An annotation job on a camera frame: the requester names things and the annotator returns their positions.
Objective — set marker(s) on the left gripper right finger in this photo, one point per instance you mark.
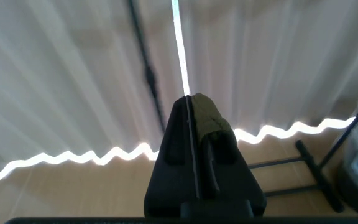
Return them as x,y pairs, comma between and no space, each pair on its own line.
238,186

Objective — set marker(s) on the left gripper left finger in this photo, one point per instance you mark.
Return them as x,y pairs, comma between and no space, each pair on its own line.
169,186

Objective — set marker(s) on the green shirt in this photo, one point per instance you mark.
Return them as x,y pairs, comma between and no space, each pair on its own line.
207,115

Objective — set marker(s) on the black clothes rack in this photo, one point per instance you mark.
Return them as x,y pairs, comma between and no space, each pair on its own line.
319,177

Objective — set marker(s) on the beige curtain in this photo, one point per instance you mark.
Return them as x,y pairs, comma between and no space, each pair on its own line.
73,77

